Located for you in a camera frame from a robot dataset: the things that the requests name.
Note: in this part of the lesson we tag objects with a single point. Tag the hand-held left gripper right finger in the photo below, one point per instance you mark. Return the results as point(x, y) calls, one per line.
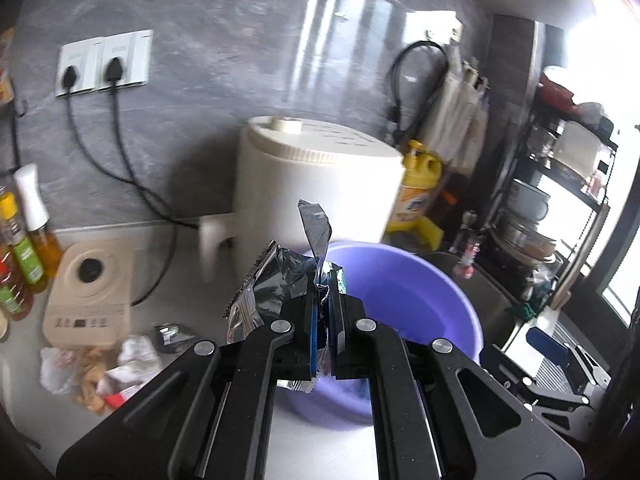
point(336, 332)

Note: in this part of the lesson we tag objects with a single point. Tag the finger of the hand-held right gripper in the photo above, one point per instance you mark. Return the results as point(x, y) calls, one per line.
point(520, 377)
point(547, 345)

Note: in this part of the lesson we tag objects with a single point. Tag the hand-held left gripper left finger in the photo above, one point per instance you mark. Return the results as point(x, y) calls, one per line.
point(312, 332)

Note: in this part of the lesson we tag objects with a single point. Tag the silver foil snack wrapper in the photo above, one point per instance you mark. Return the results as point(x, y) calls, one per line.
point(270, 290)

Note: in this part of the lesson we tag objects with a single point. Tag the purple plastic bucket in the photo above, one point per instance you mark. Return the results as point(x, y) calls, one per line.
point(400, 290)

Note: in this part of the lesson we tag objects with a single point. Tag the grey ribbed drain mat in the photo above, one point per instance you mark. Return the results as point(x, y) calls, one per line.
point(550, 377)

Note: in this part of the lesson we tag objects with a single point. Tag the green scrubber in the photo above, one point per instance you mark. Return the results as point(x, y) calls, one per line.
point(520, 310)

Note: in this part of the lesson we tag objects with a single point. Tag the steel sink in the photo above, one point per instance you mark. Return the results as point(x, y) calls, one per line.
point(485, 300)

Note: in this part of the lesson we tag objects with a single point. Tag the steel pot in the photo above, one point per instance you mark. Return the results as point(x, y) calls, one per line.
point(525, 240)

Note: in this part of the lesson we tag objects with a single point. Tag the yellow sponge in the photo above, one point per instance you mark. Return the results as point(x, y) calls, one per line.
point(430, 232)

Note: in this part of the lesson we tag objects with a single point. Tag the crumpled dark foil wrapper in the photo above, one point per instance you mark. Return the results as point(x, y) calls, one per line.
point(175, 337)

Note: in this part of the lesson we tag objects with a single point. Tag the white air fryer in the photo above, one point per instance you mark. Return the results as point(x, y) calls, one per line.
point(310, 185)

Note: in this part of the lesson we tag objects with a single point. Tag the yellow detergent bottle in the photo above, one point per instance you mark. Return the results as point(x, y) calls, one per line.
point(417, 190)

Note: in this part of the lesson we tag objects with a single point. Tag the crumpled white paper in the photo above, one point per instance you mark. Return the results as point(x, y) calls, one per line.
point(140, 352)

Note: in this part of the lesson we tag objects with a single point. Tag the black dish shelf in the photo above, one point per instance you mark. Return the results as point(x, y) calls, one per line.
point(565, 170)

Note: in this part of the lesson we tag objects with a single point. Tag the crumpled red white wrapper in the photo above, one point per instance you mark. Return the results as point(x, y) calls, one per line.
point(122, 385)

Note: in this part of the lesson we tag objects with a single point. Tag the crumpled brown paper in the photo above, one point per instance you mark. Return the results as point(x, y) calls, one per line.
point(95, 380)

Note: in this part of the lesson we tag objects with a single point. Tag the hanging white bags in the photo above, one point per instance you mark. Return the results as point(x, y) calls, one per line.
point(457, 115)

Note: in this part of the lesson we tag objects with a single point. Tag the red dish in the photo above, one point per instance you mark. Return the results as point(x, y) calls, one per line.
point(557, 90)

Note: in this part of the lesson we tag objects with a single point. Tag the crumpled white plastic wrap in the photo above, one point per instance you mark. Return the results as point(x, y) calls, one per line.
point(57, 370)

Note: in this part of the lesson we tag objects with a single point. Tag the white-capped oil spray bottle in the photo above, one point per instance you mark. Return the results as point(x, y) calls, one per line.
point(42, 240)

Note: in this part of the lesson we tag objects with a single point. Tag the yellow-capped green label bottle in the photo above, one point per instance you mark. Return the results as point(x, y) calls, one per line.
point(25, 260)

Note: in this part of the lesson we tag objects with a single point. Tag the red-capped sauce bottle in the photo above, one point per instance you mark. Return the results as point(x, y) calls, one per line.
point(12, 295)

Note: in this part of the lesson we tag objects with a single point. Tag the black power plug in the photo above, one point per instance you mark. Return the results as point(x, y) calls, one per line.
point(114, 70)
point(69, 79)

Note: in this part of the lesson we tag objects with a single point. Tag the yellow snack packet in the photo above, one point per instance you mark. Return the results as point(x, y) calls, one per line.
point(5, 75)

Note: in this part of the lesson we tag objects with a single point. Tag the white wall socket with switch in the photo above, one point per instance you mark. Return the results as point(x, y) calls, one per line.
point(135, 57)

